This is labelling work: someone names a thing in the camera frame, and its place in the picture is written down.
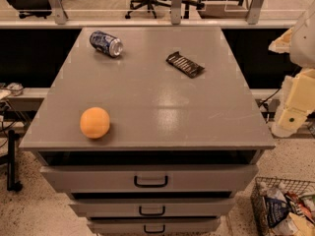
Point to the grey drawer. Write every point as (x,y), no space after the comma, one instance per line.
(149,178)
(153,225)
(152,207)

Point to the top grey drawer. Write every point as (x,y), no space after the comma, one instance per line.
(149,178)

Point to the red snack bag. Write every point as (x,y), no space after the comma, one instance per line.
(302,204)

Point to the yellow snack bag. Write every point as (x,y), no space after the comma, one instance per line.
(301,226)

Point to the black metal stand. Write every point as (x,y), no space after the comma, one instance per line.
(12,183)

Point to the grey drawer cabinet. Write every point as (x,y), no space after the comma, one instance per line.
(158,115)

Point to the blue white snack bag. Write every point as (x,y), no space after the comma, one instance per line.
(276,206)

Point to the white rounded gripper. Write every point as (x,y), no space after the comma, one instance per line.
(304,44)

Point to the blue soda can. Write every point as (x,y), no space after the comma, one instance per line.
(106,43)

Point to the black office chair centre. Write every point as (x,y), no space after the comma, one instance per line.
(178,8)

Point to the wire basket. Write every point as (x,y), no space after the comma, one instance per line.
(261,186)

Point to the orange fruit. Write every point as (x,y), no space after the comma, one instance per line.
(94,122)

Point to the middle grey drawer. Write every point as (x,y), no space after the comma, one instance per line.
(152,207)

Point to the bottom grey drawer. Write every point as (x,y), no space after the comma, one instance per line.
(153,225)

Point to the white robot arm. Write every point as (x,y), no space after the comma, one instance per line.
(302,46)

